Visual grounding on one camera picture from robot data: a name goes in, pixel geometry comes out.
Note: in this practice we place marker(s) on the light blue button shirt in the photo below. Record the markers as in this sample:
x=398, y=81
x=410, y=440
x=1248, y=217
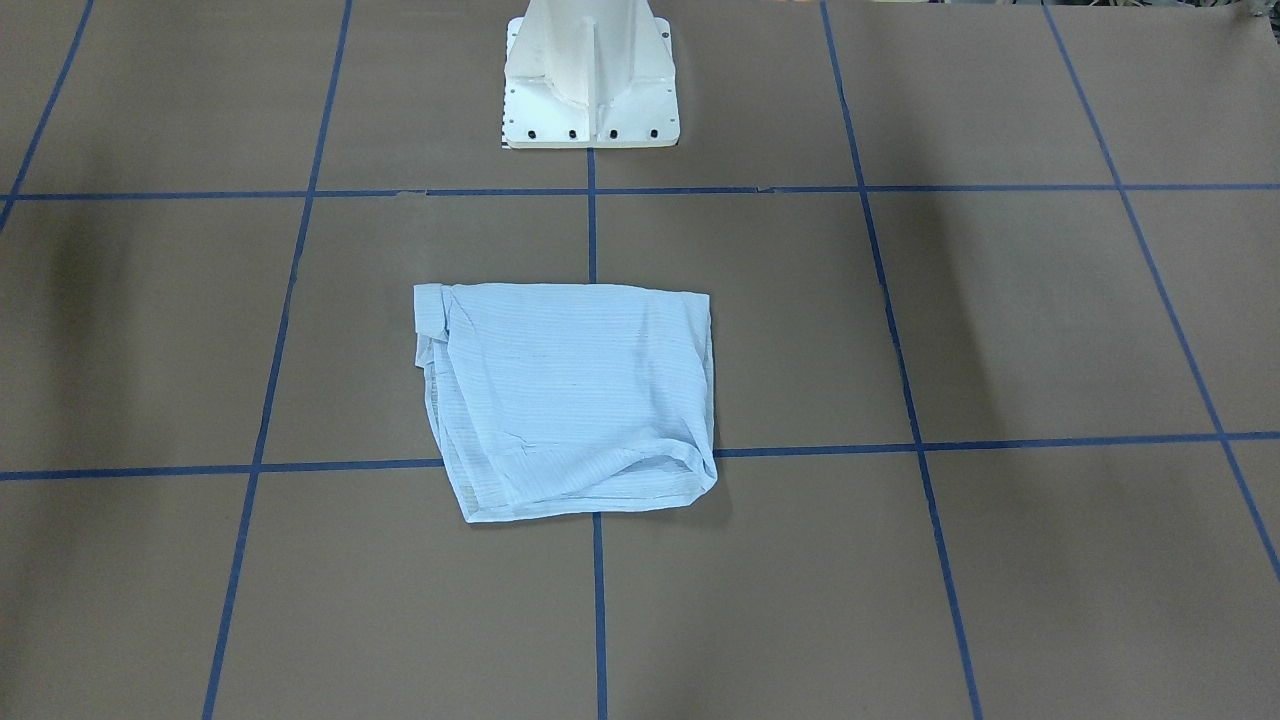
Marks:
x=556, y=399

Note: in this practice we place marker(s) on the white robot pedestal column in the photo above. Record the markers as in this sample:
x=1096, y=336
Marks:
x=589, y=75

